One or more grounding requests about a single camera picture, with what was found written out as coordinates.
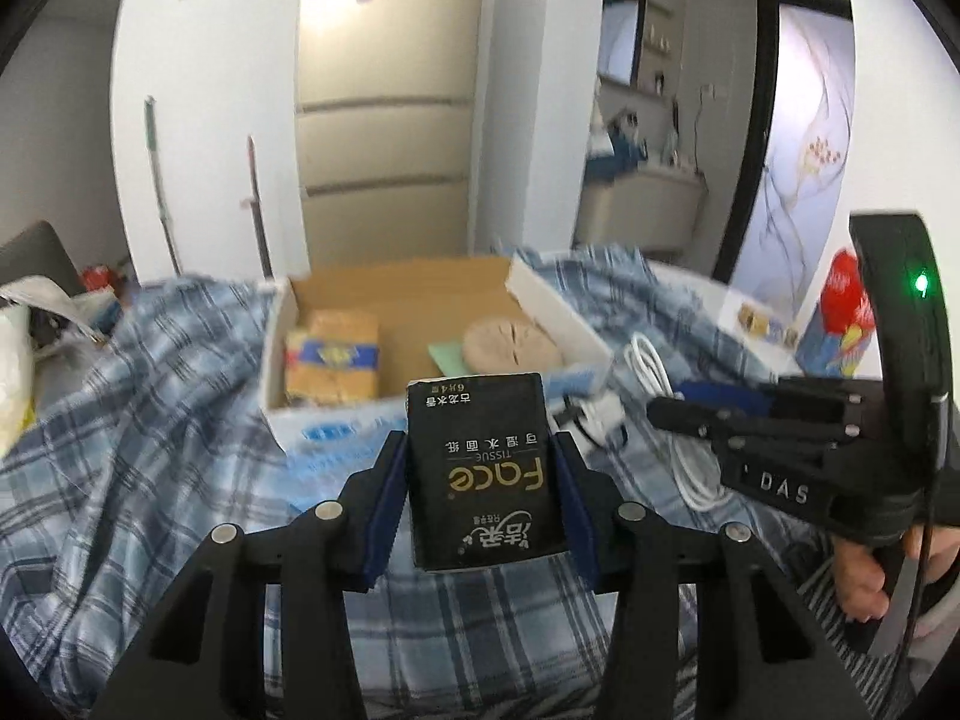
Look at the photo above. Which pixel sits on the white plastic bag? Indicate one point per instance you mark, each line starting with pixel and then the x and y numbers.
pixel 50 340

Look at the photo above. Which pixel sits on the blue transparent tissue pack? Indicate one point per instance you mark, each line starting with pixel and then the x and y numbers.
pixel 320 463

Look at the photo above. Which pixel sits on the blue plaid cloth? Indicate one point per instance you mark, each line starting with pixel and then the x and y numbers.
pixel 113 488

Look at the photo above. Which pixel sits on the grey chair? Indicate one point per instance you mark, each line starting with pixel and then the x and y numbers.
pixel 38 252

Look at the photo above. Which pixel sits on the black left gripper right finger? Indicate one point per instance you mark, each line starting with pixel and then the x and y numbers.
pixel 760 652

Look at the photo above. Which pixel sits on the black Face tissue pack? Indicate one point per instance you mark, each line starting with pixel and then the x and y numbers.
pixel 482 488

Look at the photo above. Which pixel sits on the red drink bottle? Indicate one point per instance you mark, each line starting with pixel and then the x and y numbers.
pixel 843 323

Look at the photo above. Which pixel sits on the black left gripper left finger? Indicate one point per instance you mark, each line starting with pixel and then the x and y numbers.
pixel 199 654

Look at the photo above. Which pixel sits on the white cardboard tray box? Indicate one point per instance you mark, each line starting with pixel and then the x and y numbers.
pixel 418 303

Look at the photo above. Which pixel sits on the yellow blue cigarette pack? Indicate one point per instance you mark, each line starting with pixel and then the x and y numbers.
pixel 332 358

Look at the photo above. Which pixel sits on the white round side table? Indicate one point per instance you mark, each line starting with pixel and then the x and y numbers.
pixel 722 306

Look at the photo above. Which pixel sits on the tan round perforated disc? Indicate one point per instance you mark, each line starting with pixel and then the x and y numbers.
pixel 505 346

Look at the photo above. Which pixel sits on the gold three-door refrigerator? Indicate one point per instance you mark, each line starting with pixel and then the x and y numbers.
pixel 384 120

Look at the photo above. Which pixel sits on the small yellow blue packet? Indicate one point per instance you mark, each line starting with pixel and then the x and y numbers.
pixel 758 324

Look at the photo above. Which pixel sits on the green soft cloth pad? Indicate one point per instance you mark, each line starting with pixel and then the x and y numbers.
pixel 449 359

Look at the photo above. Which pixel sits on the beige bathroom vanity cabinet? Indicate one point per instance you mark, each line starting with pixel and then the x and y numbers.
pixel 653 209

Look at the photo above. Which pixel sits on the person's right hand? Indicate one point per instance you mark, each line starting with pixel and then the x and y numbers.
pixel 859 579

